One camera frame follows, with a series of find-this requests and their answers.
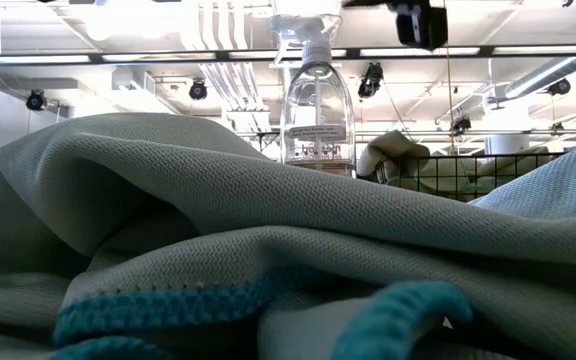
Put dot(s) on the pale green microfiber towel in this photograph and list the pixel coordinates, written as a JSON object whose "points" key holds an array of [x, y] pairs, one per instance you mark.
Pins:
{"points": [[393, 147]]}

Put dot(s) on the blue microfiber towel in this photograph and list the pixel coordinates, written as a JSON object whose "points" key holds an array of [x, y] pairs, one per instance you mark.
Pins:
{"points": [[218, 200]]}

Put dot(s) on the black ceiling spotlight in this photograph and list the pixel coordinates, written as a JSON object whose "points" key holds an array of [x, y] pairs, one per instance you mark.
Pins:
{"points": [[198, 90], [35, 100], [559, 86], [460, 125], [370, 80]]}

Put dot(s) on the clear spray bottle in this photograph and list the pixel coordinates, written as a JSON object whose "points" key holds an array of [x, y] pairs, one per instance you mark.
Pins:
{"points": [[318, 100]]}

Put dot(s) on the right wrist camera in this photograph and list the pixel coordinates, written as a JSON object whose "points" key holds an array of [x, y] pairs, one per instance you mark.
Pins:
{"points": [[420, 27]]}

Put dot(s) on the silver ventilation duct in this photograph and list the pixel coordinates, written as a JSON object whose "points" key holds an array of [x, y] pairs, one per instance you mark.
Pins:
{"points": [[558, 75]]}

